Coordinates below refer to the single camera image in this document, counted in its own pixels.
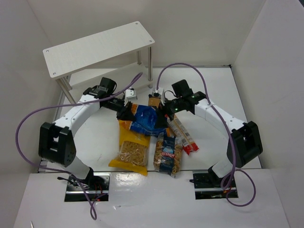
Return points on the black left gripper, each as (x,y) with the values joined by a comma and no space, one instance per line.
(125,112)

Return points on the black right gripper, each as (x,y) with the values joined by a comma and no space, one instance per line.
(163,113)

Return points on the blue and orange pasta bag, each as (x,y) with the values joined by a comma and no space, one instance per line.
(145,120)

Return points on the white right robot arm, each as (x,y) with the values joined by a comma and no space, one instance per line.
(244,141)

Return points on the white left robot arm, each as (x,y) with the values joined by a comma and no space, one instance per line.
(56,140)

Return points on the brown pasta box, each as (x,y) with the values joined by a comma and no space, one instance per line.
(153,101)

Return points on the dark blue fusilli pasta bag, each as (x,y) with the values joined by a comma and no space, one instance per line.
(168,155)

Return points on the yellow macaroni pasta bag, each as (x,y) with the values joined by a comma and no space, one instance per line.
(133,151)

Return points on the white two-tier shelf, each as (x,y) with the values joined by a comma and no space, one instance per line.
(71,57)

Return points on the red spaghetti packet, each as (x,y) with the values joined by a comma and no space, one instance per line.
(180,131)

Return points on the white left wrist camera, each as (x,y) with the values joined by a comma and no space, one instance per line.
(130,94)

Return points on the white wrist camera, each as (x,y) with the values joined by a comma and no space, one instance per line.
(159,93)
(130,94)

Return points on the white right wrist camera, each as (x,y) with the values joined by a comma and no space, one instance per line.
(159,93)

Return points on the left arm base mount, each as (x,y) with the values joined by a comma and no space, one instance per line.
(98,191)

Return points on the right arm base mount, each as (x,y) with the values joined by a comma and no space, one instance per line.
(205,188)

